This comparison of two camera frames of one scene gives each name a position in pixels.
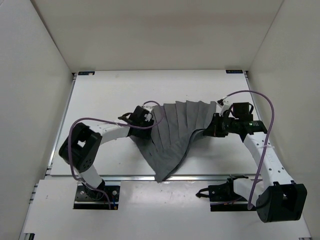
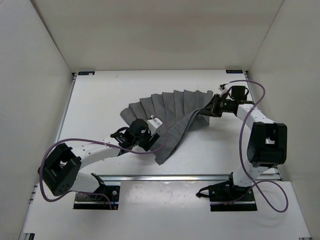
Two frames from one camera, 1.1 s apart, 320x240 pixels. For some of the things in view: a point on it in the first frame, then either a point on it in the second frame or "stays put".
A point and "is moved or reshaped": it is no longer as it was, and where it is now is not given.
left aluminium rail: (62, 120) stays put
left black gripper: (145, 134) -> (147, 143)
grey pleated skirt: (175, 123) is moved or reshaped
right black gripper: (213, 129) -> (212, 109)
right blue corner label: (234, 71) stays put
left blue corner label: (85, 73) stays put
